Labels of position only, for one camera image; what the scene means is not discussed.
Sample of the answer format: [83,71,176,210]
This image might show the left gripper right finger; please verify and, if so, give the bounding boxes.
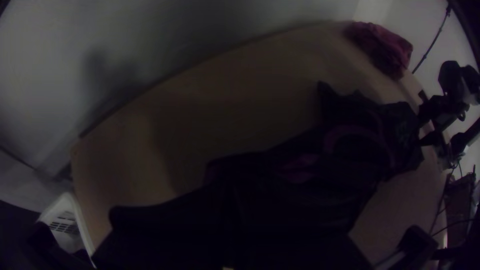
[239,221,377,270]

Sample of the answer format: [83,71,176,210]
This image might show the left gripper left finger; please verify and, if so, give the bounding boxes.
[91,187,241,270]

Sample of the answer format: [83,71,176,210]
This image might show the black printed t-shirt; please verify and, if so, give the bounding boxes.
[203,80,426,233]

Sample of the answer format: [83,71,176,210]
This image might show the white laundry basket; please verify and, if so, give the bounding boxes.
[35,191,97,265]

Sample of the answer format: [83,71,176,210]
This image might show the red garment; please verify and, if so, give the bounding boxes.
[344,20,414,82]

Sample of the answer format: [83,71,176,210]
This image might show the black cable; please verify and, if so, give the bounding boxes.
[411,2,452,75]

